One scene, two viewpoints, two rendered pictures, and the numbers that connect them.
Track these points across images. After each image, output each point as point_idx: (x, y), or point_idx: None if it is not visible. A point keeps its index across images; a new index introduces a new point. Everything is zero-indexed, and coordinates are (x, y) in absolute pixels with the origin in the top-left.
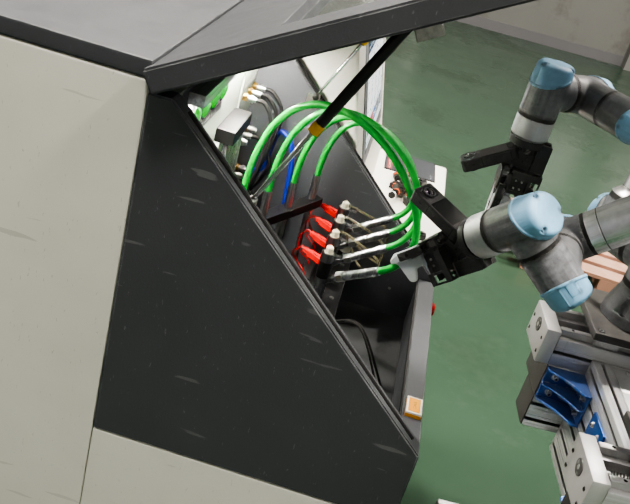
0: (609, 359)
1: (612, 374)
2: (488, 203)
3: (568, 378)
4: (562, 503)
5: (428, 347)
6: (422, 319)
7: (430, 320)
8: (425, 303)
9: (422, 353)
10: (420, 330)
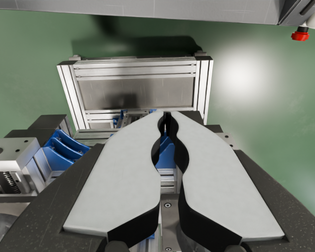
0: (177, 192)
1: (161, 190)
2: (187, 151)
3: (163, 156)
4: (51, 130)
5: (102, 15)
6: (164, 4)
7: (168, 18)
8: (211, 9)
9: (78, 5)
10: (133, 1)
